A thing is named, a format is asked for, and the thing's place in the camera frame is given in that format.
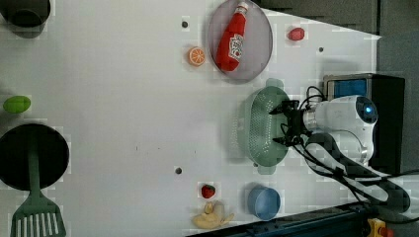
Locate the green oval strainer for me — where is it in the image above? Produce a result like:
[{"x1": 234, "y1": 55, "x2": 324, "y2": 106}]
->
[{"x1": 233, "y1": 78, "x2": 289, "y2": 175}]

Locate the green slotted spatula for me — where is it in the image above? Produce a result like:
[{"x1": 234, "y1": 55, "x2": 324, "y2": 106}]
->
[{"x1": 10, "y1": 133, "x2": 66, "y2": 237}]

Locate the yellow red emergency button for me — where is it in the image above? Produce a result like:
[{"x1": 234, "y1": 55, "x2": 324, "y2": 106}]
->
[{"x1": 368, "y1": 218, "x2": 394, "y2": 237}]

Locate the blue bowl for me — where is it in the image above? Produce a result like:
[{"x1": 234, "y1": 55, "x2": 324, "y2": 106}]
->
[{"x1": 247, "y1": 186, "x2": 281, "y2": 221}]

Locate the red ketchup bottle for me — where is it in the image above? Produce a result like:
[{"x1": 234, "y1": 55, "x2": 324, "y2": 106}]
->
[{"x1": 215, "y1": 1, "x2": 249, "y2": 72}]

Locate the black cup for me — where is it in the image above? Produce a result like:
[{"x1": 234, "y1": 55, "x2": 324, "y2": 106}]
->
[{"x1": 0, "y1": 0, "x2": 51, "y2": 28}]

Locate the black round pan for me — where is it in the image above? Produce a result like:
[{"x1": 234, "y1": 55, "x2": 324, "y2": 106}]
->
[{"x1": 0, "y1": 123, "x2": 69, "y2": 191}]

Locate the black toaster oven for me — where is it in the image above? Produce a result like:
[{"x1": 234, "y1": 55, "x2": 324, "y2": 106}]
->
[{"x1": 323, "y1": 73, "x2": 405, "y2": 174}]

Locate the grey oval plate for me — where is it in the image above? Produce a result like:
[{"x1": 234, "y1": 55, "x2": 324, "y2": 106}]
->
[{"x1": 207, "y1": 0, "x2": 273, "y2": 82}]

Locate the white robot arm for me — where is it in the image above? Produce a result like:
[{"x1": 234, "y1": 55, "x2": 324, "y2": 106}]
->
[{"x1": 271, "y1": 96, "x2": 418, "y2": 214}]

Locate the green lime toy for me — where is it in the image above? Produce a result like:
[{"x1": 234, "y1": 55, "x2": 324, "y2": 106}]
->
[{"x1": 3, "y1": 96, "x2": 32, "y2": 114}]

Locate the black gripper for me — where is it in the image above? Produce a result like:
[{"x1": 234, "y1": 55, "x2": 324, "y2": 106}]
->
[{"x1": 270, "y1": 100, "x2": 310, "y2": 146}]

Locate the small red strawberry toy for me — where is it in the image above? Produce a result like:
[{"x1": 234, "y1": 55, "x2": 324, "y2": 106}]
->
[{"x1": 201, "y1": 185, "x2": 215, "y2": 198}]

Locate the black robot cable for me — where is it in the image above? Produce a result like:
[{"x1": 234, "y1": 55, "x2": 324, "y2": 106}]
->
[{"x1": 290, "y1": 86, "x2": 419, "y2": 225}]

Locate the orange slice toy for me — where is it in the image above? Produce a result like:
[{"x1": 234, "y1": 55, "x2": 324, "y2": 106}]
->
[{"x1": 188, "y1": 46, "x2": 206, "y2": 66}]

